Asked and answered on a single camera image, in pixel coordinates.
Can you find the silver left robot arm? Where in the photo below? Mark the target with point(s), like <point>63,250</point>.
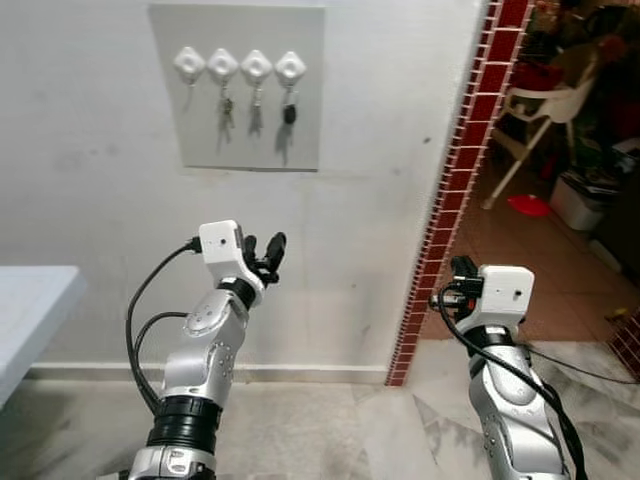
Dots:
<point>200,350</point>

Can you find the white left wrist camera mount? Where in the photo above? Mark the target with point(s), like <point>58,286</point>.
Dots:
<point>222,245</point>

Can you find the white table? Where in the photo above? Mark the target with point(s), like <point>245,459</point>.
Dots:
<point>30,310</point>

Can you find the black car key fob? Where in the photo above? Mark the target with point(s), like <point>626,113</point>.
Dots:
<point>290,113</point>

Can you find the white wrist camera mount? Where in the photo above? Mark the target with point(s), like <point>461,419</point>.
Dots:
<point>508,295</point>
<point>222,245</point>

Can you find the low red tiled wall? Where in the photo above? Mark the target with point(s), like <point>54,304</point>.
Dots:
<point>628,345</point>

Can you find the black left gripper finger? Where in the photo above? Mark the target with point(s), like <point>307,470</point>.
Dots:
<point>275,250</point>
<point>251,247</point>

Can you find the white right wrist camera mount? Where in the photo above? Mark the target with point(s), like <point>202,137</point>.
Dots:
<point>508,295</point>

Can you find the red tiled wall edge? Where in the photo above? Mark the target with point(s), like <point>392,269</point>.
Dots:
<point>455,190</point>

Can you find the red plastic dish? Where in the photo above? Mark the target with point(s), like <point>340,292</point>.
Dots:
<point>528,205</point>

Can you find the small silver key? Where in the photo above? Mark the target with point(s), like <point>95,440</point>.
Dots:
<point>256,97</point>

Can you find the white storage box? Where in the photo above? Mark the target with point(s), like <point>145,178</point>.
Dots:
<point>575,200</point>

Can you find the grey wall hook board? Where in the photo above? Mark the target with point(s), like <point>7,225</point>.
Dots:
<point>200,140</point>

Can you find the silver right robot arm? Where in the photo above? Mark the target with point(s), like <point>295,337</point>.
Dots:
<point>515,410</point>

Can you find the white high chair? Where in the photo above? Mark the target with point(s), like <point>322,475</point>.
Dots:
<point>545,105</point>

